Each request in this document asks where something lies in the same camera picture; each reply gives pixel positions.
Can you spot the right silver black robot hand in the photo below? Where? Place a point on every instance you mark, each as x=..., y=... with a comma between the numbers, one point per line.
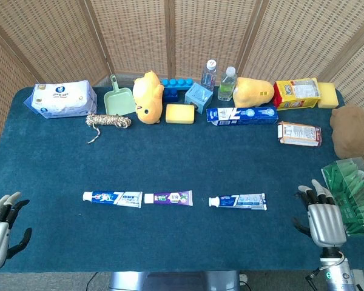
x=326, y=224

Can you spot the blue white toothpaste tube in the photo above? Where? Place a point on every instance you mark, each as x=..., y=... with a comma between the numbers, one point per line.
x=239, y=202

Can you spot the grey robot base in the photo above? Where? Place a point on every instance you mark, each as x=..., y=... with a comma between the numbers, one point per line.
x=173, y=282

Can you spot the blue Crest toothpaste tube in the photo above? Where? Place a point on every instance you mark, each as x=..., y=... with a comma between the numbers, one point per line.
x=115, y=199

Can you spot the blue toothpaste carton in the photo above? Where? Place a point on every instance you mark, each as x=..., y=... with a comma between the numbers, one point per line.
x=242, y=116

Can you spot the purple toothpaste tube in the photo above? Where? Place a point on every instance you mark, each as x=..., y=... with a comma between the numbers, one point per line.
x=173, y=198

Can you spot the clear box of green packets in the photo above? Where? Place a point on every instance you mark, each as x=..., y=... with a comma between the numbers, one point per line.
x=355, y=197

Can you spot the orange white small carton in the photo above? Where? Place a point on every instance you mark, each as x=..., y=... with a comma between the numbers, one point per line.
x=300, y=134

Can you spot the brown plush toy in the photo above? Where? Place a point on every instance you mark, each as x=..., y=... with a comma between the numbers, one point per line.
x=353, y=133

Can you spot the yellow sponge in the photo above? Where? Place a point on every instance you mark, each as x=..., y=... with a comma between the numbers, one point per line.
x=328, y=95
x=179, y=113

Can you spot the yellow snack package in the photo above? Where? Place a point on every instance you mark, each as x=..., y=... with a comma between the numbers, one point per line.
x=295, y=94

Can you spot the white tissue pack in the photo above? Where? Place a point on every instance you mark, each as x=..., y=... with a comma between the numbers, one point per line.
x=60, y=98

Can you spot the yellow plush toy with tag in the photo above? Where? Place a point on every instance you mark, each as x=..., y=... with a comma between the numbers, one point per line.
x=253, y=92

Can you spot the teal table cloth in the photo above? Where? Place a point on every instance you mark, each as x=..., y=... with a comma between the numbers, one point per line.
x=170, y=163

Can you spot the clear bottle green label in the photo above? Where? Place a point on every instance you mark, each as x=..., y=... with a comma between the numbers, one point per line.
x=226, y=88

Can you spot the green plastic dustpan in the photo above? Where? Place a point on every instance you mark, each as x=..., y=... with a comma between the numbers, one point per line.
x=119, y=101

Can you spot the light blue small box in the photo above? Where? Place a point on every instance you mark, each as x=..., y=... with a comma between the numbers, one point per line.
x=197, y=95

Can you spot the clear bottle pink label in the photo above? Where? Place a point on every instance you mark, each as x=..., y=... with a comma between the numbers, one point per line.
x=208, y=77

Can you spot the yellow duck plush toy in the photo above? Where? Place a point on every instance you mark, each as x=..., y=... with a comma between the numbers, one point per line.
x=147, y=97

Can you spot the blue building block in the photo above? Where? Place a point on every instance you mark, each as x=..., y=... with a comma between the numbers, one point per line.
x=171, y=91

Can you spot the woven folding screen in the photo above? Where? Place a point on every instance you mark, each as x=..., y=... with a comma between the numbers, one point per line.
x=133, y=36

